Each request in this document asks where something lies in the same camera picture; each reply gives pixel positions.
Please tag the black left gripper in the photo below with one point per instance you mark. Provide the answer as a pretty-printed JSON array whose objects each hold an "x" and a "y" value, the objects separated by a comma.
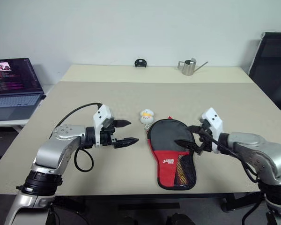
[{"x": 106, "y": 138}]

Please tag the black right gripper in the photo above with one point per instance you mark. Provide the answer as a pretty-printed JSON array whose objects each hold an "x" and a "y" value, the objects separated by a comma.
[{"x": 207, "y": 143}]

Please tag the black red paddle case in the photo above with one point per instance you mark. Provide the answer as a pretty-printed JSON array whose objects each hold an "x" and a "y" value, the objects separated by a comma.
[{"x": 168, "y": 161}]

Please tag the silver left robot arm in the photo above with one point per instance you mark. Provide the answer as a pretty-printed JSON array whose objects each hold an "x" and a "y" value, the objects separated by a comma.
[{"x": 65, "y": 133}]

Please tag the steel watering can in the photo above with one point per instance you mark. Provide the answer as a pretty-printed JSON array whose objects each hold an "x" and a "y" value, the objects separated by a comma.
[{"x": 188, "y": 69}]

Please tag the small black clamp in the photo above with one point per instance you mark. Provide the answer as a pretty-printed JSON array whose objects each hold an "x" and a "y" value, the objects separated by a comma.
[{"x": 140, "y": 63}]

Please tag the dark rounded shape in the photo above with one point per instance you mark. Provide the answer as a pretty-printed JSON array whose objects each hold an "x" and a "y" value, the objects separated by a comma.
[{"x": 180, "y": 219}]

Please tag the black laptop plug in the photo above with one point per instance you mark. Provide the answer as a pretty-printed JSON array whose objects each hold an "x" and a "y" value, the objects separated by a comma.
[{"x": 43, "y": 97}]

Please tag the black office chair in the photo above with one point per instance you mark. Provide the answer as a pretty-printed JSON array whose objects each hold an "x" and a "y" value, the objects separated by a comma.
[{"x": 274, "y": 65}]

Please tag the white side table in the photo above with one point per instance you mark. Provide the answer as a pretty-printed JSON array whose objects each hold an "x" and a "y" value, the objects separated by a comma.
[{"x": 9, "y": 123}]

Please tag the open grey laptop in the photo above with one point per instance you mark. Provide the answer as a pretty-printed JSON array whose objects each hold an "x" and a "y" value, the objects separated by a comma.
[{"x": 11, "y": 79}]

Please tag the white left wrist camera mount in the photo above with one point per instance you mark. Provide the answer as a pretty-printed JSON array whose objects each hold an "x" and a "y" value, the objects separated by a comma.
[{"x": 100, "y": 117}]

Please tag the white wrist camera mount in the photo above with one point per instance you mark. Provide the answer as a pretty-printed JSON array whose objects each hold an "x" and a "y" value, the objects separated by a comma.
[
  {"x": 214, "y": 119},
  {"x": 100, "y": 117}
]

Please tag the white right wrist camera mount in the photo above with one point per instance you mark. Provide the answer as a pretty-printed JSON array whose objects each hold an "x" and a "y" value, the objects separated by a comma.
[{"x": 214, "y": 119}]

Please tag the black table frame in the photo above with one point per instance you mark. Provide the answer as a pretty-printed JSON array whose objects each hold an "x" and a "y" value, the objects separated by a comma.
[{"x": 154, "y": 198}]

